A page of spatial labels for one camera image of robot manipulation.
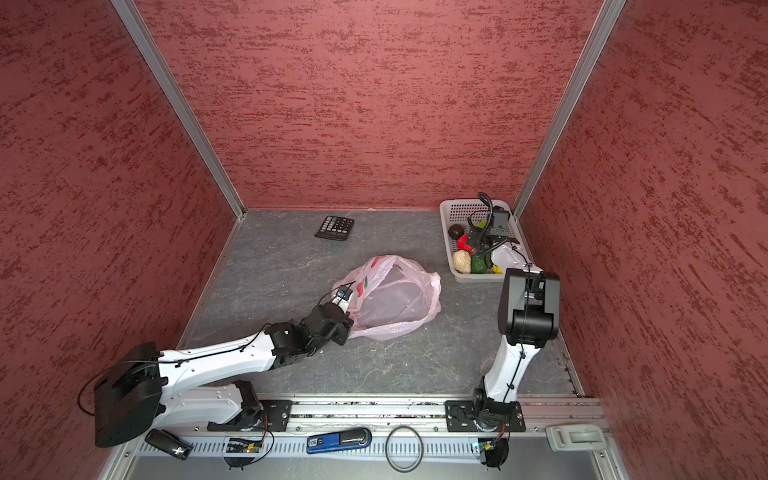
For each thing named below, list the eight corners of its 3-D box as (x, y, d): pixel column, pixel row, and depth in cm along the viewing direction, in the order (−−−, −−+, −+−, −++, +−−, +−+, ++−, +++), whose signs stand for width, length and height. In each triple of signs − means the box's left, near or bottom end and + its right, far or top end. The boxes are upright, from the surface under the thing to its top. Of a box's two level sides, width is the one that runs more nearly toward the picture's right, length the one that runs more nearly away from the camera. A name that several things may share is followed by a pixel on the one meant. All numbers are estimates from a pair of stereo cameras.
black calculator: (316, 236, 115) (315, 233, 113) (328, 217, 121) (327, 213, 120) (343, 243, 113) (343, 239, 111) (354, 223, 119) (353, 219, 118)
